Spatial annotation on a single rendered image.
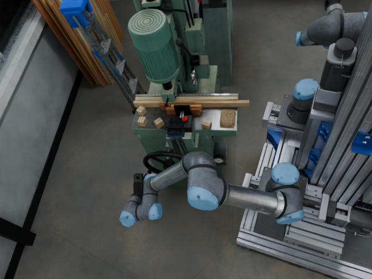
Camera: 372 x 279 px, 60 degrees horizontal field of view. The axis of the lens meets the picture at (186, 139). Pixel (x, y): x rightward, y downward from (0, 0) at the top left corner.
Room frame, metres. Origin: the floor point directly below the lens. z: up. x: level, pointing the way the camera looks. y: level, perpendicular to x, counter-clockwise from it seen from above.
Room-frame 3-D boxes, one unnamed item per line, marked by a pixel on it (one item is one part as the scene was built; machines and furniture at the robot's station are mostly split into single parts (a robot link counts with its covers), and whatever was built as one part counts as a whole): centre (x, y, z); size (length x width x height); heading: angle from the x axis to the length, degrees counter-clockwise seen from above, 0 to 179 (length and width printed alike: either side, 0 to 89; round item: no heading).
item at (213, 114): (1.05, -0.02, 0.87); 0.61 x 0.30 x 0.06; 68
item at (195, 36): (1.32, -0.21, 1.22); 0.09 x 0.08 x 0.15; 158
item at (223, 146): (0.95, -0.18, 0.58); 0.12 x 0.08 x 0.08; 158
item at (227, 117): (0.98, -0.26, 0.91); 0.12 x 0.09 x 0.03; 158
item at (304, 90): (0.92, -0.67, 0.98); 0.13 x 0.12 x 0.14; 69
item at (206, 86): (1.29, -0.04, 0.76); 0.57 x 0.45 x 0.09; 158
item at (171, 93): (1.20, 0.00, 1.03); 0.14 x 0.07 x 0.09; 158
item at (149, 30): (1.18, 0.01, 1.35); 0.18 x 0.18 x 0.31
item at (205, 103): (1.14, -0.08, 0.92); 0.67 x 0.02 x 0.04; 68
